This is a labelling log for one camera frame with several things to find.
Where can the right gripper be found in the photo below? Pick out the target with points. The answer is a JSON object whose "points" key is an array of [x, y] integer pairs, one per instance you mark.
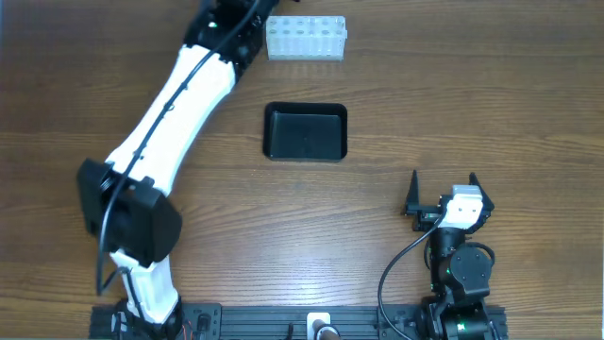
{"points": [[424, 215]]}

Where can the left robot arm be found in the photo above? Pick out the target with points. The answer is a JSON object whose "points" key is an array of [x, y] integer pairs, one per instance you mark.
{"points": [[189, 108]]}

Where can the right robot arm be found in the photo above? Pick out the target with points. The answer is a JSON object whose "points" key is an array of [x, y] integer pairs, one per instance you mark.
{"points": [[464, 271]]}

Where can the black tray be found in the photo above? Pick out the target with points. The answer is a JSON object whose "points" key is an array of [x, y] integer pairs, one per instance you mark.
{"points": [[305, 132]]}

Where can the white test tube rack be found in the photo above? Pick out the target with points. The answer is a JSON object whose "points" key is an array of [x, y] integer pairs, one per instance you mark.
{"points": [[307, 38]]}

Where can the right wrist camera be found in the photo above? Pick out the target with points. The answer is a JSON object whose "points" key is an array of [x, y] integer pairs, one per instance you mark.
{"points": [[462, 205]]}

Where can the mounting rail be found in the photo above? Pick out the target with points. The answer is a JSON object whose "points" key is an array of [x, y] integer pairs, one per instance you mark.
{"points": [[264, 323]]}

